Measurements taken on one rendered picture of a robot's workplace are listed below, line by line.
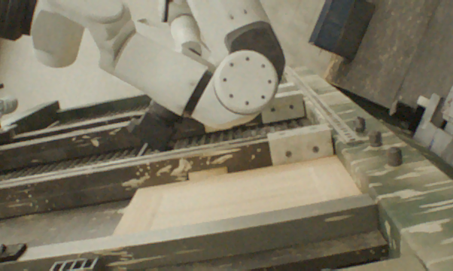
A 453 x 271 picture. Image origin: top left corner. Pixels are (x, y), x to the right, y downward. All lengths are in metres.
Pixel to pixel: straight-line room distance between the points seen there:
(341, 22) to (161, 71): 4.74
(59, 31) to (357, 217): 0.47
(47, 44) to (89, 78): 5.94
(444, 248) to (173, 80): 0.37
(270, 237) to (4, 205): 0.67
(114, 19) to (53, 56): 0.11
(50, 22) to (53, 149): 1.05
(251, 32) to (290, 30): 5.68
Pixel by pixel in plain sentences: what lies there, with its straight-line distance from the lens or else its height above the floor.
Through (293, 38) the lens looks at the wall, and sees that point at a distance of 6.39.
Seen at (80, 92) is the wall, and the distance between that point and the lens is 6.75.
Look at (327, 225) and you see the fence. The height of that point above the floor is 0.95.
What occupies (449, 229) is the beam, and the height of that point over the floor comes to 0.86.
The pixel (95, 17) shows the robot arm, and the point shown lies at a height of 1.34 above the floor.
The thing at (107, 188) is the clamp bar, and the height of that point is 1.29.
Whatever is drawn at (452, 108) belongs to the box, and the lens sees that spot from 0.61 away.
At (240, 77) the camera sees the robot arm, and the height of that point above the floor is 1.14.
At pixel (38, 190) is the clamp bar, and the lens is 1.21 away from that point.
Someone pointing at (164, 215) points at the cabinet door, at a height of 1.16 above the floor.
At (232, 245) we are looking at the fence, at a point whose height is 1.06.
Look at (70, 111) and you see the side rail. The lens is 2.75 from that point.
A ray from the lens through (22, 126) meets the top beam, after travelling 2.37.
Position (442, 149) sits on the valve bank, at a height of 0.74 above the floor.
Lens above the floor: 1.17
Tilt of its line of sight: 4 degrees down
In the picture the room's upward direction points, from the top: 68 degrees counter-clockwise
